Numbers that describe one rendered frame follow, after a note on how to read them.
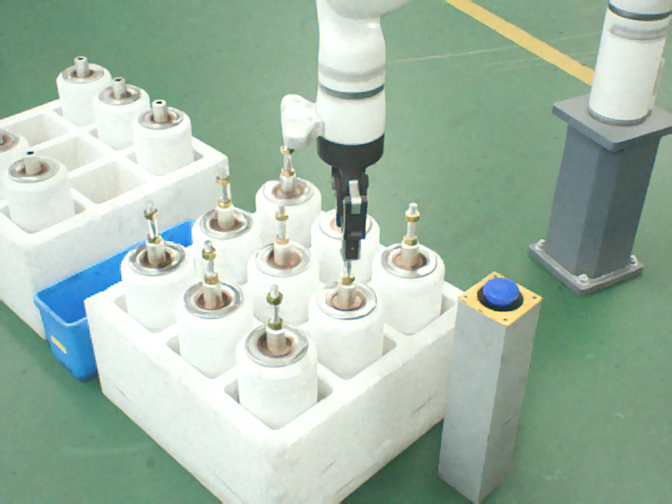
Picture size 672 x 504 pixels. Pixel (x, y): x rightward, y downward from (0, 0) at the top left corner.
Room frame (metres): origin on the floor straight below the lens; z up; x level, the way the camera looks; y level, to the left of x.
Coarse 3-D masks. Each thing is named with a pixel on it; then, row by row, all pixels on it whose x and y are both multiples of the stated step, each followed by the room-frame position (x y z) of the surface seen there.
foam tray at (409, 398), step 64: (128, 320) 0.91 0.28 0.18; (256, 320) 0.92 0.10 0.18; (448, 320) 0.92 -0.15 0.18; (128, 384) 0.89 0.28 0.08; (192, 384) 0.79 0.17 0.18; (320, 384) 0.81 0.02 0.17; (384, 384) 0.81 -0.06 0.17; (192, 448) 0.80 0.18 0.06; (256, 448) 0.70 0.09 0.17; (320, 448) 0.73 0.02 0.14; (384, 448) 0.82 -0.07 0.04
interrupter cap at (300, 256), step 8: (264, 248) 0.98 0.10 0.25; (272, 248) 0.98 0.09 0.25; (296, 248) 0.98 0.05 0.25; (304, 248) 0.98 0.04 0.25; (256, 256) 0.96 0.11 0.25; (264, 256) 0.96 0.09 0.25; (272, 256) 0.96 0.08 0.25; (296, 256) 0.96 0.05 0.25; (304, 256) 0.96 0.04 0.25; (256, 264) 0.94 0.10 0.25; (264, 264) 0.94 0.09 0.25; (272, 264) 0.95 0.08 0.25; (288, 264) 0.95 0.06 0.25; (296, 264) 0.94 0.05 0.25; (304, 264) 0.94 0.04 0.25; (264, 272) 0.93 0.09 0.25; (272, 272) 0.92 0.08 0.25; (280, 272) 0.93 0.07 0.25; (288, 272) 0.93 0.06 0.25; (296, 272) 0.93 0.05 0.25
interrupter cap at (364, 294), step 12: (324, 288) 0.89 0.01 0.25; (336, 288) 0.89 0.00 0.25; (360, 288) 0.89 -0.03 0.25; (324, 300) 0.87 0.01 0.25; (336, 300) 0.87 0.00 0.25; (360, 300) 0.88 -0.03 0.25; (372, 300) 0.87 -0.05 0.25; (324, 312) 0.85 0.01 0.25; (336, 312) 0.85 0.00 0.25; (348, 312) 0.85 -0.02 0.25; (360, 312) 0.85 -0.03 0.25
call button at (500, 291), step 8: (488, 280) 0.82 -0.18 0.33; (496, 280) 0.82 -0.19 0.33; (504, 280) 0.82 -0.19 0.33; (488, 288) 0.80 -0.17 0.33; (496, 288) 0.80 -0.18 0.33; (504, 288) 0.80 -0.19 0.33; (512, 288) 0.80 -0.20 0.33; (488, 296) 0.80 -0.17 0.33; (496, 296) 0.79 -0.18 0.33; (504, 296) 0.79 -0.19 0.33; (512, 296) 0.79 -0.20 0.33; (496, 304) 0.79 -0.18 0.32; (504, 304) 0.79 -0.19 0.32
